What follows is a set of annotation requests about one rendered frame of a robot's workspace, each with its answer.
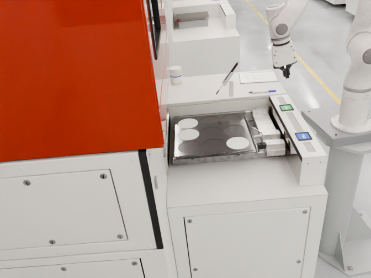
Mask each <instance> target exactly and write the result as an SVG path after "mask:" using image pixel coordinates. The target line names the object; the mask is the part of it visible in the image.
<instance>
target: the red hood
mask: <svg viewBox="0 0 371 278"><path fill-rule="evenodd" d="M168 71H169V45H168V35H167V27H166V17H165V8H164V0H0V162H3V161H16V160H23V159H35V158H47V157H60V156H72V155H80V154H92V153H104V152H117V151H129V150H137V149H152V148H163V145H164V144H165V128H166V109H167V90H168Z"/></svg>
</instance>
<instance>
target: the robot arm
mask: <svg viewBox="0 0 371 278"><path fill-rule="evenodd" d="M308 2H309V0H287V2H286V3H284V2H278V3H273V4H271V5H269V6H267V7H266V15H267V21H268V27H269V33H270V37H271V43H273V44H272V46H271V53H272V62H273V68H274V69H280V70H282V72H283V77H285V78H286V79H287V78H289V76H290V68H291V66H292V65H293V64H295V63H297V60H296V53H295V48H294V44H293V41H292V40H291V37H290V31H291V30H292V28H293V27H294V26H295V24H296V23H297V22H298V20H299V19H300V18H301V16H302V15H303V13H304V11H305V10H306V7H307V5H308ZM346 51H347V53H348V54H349V55H350V57H351V65H350V68H349V70H348V72H347V73H346V75H345V77H344V82H343V91H342V99H341V107H340V114H338V115H335V116H334V117H332V119H331V125H332V126H333V127H334V128H335V129H337V130H340V131H343V132H347V133H365V132H369V131H371V116H370V114H368V111H369V105H370V99H371V0H359V3H358V8H357V11H356V14H355V17H354V20H353V22H352V25H351V27H350V30H349V32H348V35H347V38H346ZM285 65H286V68H284V66H285Z"/></svg>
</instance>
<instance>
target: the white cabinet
mask: <svg viewBox="0 0 371 278"><path fill-rule="evenodd" d="M327 197H328V195H321V196H308V197H295V198H287V199H274V200H261V201H248V202H234V203H226V204H213V205H200V206H186V207H173V208H167V213H168V220H169V227H170V231H171V238H172V244H173V251H174V258H175V262H176V269H177V276H178V278H314V274H315V268H316V262H317V255H318V251H319V245H320V239H321V232H322V226H323V222H324V216H325V210H326V203H327Z"/></svg>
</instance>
